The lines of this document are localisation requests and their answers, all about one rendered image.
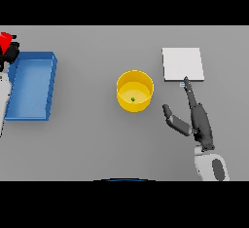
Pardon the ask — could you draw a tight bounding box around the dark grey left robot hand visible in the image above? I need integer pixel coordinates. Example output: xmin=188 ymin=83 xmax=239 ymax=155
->
xmin=0 ymin=41 xmax=20 ymax=73

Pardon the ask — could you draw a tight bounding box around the pale square metallic scale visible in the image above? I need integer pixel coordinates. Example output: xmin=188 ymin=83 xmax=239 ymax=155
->
xmin=161 ymin=47 xmax=205 ymax=83

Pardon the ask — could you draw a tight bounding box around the red beaker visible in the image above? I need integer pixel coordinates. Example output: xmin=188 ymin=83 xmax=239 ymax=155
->
xmin=0 ymin=31 xmax=18 ymax=57

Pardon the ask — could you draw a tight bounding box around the blue tray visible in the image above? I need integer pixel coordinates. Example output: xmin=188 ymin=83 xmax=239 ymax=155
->
xmin=4 ymin=51 xmax=58 ymax=122

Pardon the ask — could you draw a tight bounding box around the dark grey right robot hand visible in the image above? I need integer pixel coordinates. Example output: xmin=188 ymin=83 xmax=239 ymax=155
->
xmin=161 ymin=76 xmax=216 ymax=153

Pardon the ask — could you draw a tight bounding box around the yellow bowl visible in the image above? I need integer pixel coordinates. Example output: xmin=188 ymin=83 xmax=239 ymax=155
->
xmin=116 ymin=69 xmax=155 ymax=113

